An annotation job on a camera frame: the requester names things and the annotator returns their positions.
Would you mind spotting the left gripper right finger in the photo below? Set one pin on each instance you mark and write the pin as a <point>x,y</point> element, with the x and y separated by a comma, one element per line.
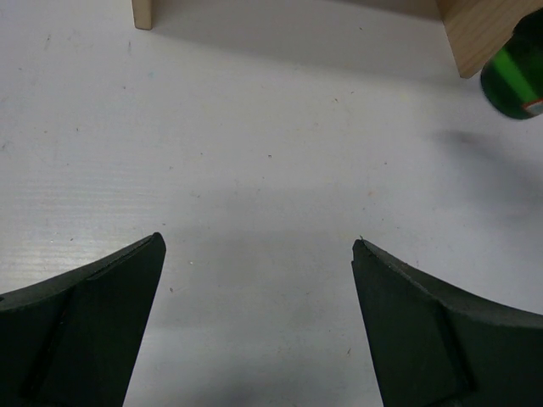
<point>434,344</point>

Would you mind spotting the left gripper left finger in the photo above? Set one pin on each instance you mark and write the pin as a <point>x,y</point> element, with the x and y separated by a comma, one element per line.
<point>73,339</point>

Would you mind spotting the green glass bottle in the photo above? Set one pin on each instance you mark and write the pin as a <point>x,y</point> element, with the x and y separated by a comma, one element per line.
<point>512,79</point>

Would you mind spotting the wooden two-tier shelf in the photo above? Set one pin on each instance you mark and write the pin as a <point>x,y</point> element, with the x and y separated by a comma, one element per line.
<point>416,40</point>

